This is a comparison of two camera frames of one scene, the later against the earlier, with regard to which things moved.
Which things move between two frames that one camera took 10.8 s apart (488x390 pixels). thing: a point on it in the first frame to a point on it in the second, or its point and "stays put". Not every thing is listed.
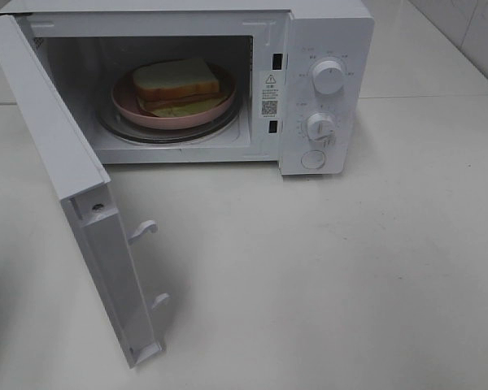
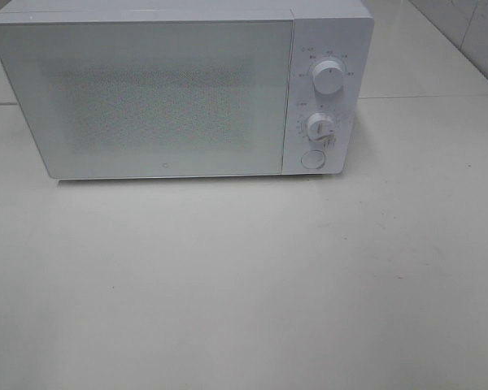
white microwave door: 107,240 to 139,99
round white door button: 313,159 stays put
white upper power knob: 328,76 stays put
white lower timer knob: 320,127 stays put
